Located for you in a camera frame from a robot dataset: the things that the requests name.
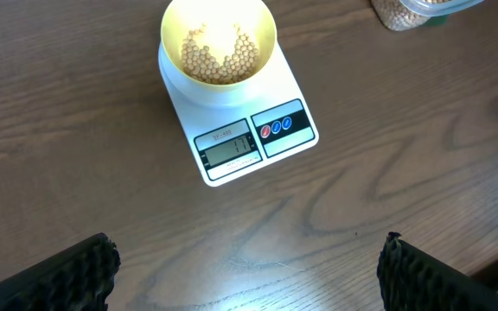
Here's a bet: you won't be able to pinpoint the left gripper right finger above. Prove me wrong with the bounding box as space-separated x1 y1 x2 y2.
376 232 498 311

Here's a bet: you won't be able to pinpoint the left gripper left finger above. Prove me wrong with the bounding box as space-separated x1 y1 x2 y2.
0 233 120 311

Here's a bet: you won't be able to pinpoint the white digital kitchen scale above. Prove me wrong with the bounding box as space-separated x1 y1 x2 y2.
158 46 319 187

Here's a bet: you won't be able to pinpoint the soybeans in bowl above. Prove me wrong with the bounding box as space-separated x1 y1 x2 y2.
180 23 260 85

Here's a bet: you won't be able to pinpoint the yellow bowl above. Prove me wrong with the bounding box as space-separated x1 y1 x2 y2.
160 0 278 92

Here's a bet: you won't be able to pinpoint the clear container of soybeans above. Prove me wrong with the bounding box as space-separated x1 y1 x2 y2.
370 0 483 31

